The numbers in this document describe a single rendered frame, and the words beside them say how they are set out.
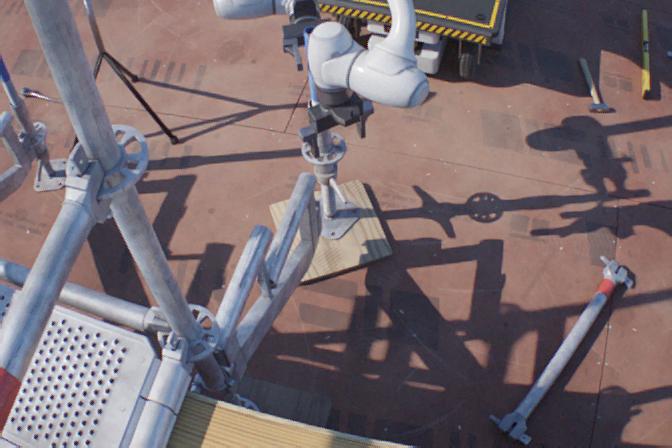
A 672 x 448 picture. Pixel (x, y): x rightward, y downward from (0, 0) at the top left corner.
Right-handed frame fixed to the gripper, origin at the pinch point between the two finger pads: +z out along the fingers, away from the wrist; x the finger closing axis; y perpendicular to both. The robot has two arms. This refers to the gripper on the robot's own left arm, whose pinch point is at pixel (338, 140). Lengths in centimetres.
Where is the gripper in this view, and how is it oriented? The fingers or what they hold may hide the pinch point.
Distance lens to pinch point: 191.9
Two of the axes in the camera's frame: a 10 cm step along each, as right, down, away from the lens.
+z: 0.7, 6.1, 7.9
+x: -8.9, 4.0, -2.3
